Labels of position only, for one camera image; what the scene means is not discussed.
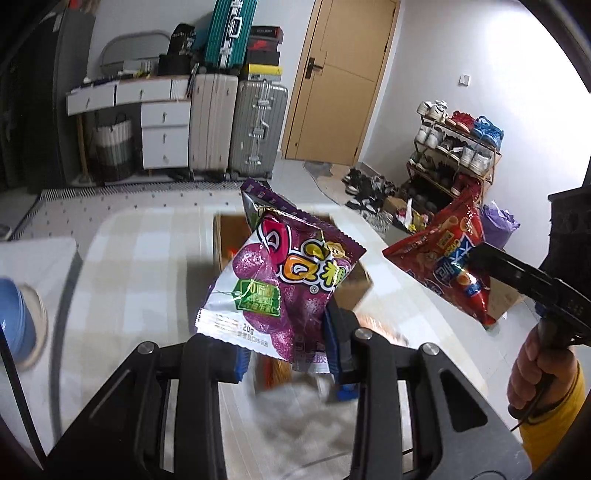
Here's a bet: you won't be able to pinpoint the beige plate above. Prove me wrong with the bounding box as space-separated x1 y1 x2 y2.
18 284 49 370

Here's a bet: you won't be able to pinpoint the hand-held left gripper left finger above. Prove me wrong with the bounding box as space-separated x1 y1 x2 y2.
46 335 251 480

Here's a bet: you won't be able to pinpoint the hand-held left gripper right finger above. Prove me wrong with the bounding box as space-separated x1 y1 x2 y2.
323 302 537 480

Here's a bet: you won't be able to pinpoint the woven laundry basket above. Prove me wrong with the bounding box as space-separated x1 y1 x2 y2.
92 117 134 182

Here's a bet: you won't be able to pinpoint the grey refrigerator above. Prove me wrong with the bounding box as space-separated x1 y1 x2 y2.
9 4 95 192

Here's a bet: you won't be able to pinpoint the wooden shoe rack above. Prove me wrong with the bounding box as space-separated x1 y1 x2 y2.
406 99 503 219

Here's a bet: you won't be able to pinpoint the rows of assorted shoes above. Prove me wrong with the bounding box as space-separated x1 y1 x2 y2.
409 99 504 208

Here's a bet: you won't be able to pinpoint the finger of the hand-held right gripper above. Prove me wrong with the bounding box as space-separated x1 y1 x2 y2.
467 242 551 297

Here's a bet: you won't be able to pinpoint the teal suitcase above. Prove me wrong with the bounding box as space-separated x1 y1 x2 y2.
204 0 258 71

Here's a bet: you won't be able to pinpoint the white bin with wrappers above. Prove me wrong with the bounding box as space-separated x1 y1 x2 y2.
369 196 435 238

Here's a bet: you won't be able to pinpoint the silver suitcase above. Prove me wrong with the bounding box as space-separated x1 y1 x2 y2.
228 79 289 182

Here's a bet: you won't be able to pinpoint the black and white patterned rug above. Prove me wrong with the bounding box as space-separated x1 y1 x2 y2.
11 182 250 241

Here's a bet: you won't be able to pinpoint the cardboard box with cat print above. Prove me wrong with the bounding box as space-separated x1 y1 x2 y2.
487 277 526 325

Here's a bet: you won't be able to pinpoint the brown cardboard box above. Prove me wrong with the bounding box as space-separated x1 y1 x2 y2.
212 211 375 319

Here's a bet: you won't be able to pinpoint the wooden door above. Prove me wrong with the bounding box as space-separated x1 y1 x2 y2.
281 0 402 167

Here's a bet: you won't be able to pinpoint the tall black bag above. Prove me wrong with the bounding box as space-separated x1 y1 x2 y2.
167 23 197 56

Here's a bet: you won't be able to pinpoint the oval grey mirror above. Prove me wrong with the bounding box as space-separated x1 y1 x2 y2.
99 30 171 75

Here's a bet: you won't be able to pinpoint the person's right hand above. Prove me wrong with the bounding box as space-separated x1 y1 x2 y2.
508 329 581 421

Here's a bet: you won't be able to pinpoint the wide black bag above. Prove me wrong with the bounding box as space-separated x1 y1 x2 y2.
158 53 193 77

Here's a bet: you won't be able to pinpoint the person's right forearm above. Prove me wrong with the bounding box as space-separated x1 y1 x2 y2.
517 360 588 472

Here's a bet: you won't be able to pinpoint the small oval grey rug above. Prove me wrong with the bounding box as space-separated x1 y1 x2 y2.
302 161 365 207

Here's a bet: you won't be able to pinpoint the white desk with drawers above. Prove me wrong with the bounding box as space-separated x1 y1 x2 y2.
66 74 193 172

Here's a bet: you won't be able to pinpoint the red chip packet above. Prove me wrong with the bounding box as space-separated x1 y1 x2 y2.
382 187 498 329

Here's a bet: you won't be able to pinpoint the blue bowl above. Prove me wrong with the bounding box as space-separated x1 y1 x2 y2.
0 277 38 370

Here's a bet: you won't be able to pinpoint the pile of dark shoes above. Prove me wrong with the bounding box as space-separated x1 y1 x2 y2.
342 167 399 214

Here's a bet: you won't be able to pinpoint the plaid tablecloth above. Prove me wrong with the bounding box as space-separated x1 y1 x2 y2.
69 203 509 480

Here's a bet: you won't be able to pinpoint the purple candy packet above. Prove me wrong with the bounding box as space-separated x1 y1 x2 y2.
195 178 368 374

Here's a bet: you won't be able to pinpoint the white suitcase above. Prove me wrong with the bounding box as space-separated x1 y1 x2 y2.
189 73 240 182

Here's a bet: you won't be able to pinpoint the purple bag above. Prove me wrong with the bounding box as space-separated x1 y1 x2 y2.
480 200 522 248

